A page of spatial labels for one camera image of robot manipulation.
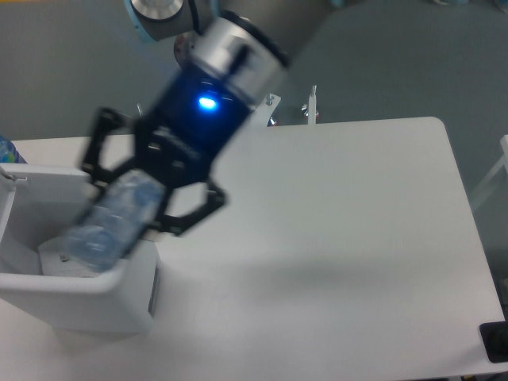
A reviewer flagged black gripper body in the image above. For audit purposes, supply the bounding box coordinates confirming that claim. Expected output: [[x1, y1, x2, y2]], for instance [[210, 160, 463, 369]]
[[134, 67, 251, 189]]

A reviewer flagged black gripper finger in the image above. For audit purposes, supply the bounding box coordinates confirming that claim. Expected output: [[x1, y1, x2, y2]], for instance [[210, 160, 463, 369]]
[[144, 179, 228, 237], [75, 106, 140, 223]]

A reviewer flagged clear plastic water bottle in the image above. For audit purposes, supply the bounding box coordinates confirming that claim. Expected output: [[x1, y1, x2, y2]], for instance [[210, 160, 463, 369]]
[[63, 170, 164, 272]]

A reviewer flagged white paper carton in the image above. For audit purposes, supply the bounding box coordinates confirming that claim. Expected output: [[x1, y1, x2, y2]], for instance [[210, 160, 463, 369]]
[[37, 237, 99, 278]]

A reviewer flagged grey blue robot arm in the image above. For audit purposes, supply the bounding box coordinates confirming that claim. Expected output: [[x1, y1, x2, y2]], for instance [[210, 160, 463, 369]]
[[71, 1, 289, 246]]

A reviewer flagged white trash can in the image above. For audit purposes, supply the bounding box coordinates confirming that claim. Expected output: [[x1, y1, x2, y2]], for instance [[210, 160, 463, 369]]
[[1, 163, 161, 333]]

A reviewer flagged blue bottle at left edge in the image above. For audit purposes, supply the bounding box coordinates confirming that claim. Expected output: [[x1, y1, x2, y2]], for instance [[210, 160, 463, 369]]
[[0, 136, 26, 164]]

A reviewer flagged black clamp at table edge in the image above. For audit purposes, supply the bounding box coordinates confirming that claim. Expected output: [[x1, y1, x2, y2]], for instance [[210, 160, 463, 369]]
[[479, 321, 507, 364]]

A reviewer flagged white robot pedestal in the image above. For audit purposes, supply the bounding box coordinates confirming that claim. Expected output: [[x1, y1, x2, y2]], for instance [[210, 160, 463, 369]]
[[136, 33, 283, 130]]

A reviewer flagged white bracket post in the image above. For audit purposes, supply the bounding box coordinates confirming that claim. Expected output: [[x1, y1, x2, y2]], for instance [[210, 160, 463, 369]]
[[301, 85, 320, 125]]

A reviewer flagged white frame at right edge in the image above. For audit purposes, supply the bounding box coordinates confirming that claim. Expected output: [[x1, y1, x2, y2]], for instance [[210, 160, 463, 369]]
[[469, 135, 507, 213]]

